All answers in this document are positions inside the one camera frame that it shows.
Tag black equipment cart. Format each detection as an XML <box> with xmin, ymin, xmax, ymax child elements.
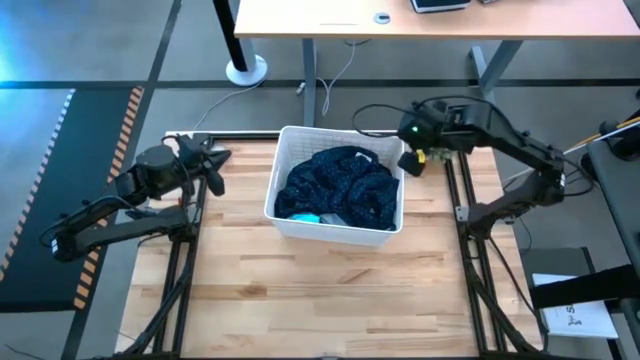
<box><xmin>584</xmin><ymin>117</ymin><xmax>640</xmax><ymax>266</ymax></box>

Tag black aluminium table frame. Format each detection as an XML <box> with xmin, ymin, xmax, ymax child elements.
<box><xmin>114</xmin><ymin>130</ymin><xmax>544</xmax><ymax>360</ymax></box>

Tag yellow rod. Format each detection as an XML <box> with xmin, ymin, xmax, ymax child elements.
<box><xmin>574</xmin><ymin>116</ymin><xmax>640</xmax><ymax>147</ymax></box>

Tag dark grey floor box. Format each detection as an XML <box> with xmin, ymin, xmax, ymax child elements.
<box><xmin>519</xmin><ymin>246</ymin><xmax>596</xmax><ymax>281</ymax></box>

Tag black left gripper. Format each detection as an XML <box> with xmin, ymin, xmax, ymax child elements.
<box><xmin>172</xmin><ymin>134</ymin><xmax>234</xmax><ymax>198</ymax></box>

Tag black mat orange stripes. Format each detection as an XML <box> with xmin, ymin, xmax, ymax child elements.
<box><xmin>0</xmin><ymin>85</ymin><xmax>146</xmax><ymax>314</ymax></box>

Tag black flat bar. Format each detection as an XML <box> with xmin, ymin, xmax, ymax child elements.
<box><xmin>528</xmin><ymin>263</ymin><xmax>640</xmax><ymax>311</ymax></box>

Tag grey cable under desk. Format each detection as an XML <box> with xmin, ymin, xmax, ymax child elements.
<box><xmin>298</xmin><ymin>39</ymin><xmax>359</xmax><ymax>119</ymax></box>

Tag white floor cable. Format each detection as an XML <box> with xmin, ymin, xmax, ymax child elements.
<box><xmin>192</xmin><ymin>82</ymin><xmax>264</xmax><ymax>132</ymax></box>

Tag grey column round base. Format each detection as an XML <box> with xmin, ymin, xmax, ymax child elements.
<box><xmin>212</xmin><ymin>0</ymin><xmax>269</xmax><ymax>88</ymax></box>

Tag navy dotted shirt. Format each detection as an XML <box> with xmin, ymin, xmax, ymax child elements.
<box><xmin>273</xmin><ymin>144</ymin><xmax>401</xmax><ymax>232</ymax></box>

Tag white paper sheet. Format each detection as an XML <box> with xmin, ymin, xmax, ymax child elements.
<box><xmin>532</xmin><ymin>272</ymin><xmax>620</xmax><ymax>340</ymax></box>

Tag wooden office desk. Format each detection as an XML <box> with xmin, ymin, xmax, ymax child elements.
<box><xmin>233</xmin><ymin>0</ymin><xmax>640</xmax><ymax>134</ymax></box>

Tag white rod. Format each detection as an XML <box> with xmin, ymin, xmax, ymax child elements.
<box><xmin>562</xmin><ymin>122</ymin><xmax>640</xmax><ymax>157</ymax></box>

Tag white plastic laundry basket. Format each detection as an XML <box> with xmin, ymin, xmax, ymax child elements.
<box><xmin>263</xmin><ymin>124</ymin><xmax>406</xmax><ymax>249</ymax></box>

